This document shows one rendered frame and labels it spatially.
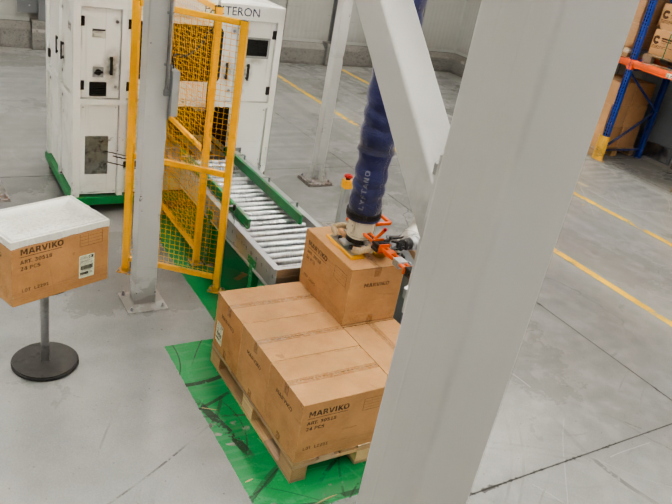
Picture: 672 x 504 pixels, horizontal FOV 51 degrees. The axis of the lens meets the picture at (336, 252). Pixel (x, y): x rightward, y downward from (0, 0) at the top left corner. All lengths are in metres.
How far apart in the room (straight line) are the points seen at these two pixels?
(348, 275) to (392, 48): 3.33
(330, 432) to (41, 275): 1.83
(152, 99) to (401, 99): 3.86
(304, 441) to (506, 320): 3.06
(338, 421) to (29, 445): 1.68
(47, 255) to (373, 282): 1.90
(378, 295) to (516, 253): 3.62
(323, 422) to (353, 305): 0.85
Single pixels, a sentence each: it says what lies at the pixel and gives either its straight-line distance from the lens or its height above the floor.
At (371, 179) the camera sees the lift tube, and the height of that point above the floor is 1.45.
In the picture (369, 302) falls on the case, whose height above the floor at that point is 0.69.
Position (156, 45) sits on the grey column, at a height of 1.92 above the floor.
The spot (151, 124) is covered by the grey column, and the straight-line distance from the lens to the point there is 4.82.
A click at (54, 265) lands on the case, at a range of 4.25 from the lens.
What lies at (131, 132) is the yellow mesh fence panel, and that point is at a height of 1.17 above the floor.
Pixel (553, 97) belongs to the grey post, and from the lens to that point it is 0.79.
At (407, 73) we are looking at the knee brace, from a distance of 0.99.
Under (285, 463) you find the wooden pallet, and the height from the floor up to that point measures 0.09.
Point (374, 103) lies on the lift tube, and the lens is 4.14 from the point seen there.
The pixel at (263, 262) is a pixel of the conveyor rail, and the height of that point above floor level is 0.55.
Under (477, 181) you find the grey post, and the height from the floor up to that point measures 2.61.
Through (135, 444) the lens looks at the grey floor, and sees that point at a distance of 4.24.
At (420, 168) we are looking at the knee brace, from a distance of 0.95.
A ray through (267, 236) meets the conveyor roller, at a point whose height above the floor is 0.55.
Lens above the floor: 2.86
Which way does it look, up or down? 26 degrees down
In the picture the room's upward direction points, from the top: 11 degrees clockwise
